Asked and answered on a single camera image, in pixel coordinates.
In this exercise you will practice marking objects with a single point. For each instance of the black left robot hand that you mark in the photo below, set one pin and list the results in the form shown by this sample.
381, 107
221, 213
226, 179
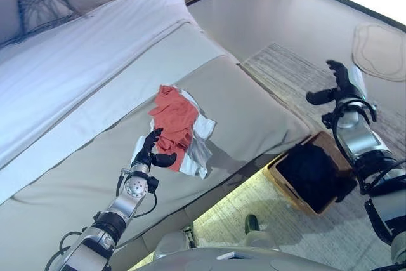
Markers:
142, 155

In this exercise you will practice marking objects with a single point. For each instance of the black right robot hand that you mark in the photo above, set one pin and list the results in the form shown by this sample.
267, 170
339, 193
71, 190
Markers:
347, 88

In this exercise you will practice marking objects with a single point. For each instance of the orange garment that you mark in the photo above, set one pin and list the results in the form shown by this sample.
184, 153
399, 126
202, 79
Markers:
172, 115

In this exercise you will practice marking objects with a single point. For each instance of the white garment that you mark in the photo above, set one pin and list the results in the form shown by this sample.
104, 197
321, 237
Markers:
203, 126

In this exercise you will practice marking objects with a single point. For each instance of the black garment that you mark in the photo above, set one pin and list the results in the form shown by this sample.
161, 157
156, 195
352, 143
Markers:
311, 172

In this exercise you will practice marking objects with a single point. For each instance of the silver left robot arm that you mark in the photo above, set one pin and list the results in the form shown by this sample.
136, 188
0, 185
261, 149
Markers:
123, 204

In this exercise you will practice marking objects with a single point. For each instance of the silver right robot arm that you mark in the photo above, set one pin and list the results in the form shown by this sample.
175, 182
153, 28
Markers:
364, 144

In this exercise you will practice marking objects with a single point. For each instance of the bed with beige cover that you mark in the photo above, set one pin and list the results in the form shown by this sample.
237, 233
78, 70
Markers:
247, 118

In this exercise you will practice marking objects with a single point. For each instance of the woven wicker basket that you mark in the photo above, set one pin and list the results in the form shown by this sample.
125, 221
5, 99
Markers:
287, 182

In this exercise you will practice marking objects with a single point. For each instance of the beige oval rug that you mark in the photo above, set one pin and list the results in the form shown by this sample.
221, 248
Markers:
380, 52

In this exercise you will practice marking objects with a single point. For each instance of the grey striped area rug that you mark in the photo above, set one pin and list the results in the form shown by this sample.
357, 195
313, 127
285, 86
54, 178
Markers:
285, 68

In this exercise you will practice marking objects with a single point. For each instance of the white duvet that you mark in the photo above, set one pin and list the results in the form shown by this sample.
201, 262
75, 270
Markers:
79, 68

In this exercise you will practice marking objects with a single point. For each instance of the grey robot torso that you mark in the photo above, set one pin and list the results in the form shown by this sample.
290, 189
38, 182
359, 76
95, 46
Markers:
234, 261

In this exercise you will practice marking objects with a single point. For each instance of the silver right robot leg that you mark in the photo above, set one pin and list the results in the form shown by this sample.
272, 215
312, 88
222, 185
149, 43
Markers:
260, 239

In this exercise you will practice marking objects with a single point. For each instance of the patterned decorative cushion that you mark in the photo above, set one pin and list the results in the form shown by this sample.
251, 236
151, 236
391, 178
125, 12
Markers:
44, 7

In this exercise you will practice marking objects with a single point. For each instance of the grey plain pillow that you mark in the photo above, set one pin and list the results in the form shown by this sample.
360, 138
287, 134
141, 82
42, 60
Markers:
8, 14

